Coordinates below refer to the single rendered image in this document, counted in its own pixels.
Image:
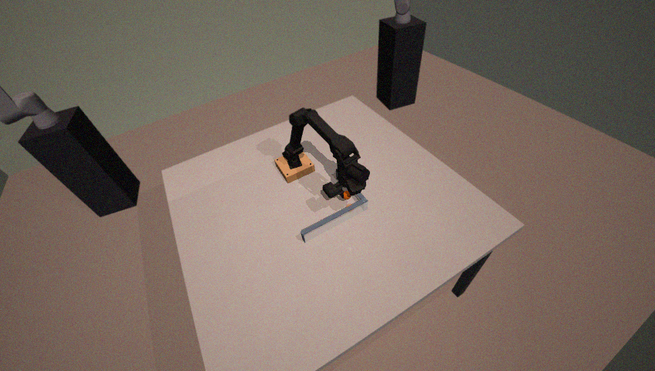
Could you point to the clear low glass walls forming a corner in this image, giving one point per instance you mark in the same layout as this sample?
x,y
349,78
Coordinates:
x,y
327,226

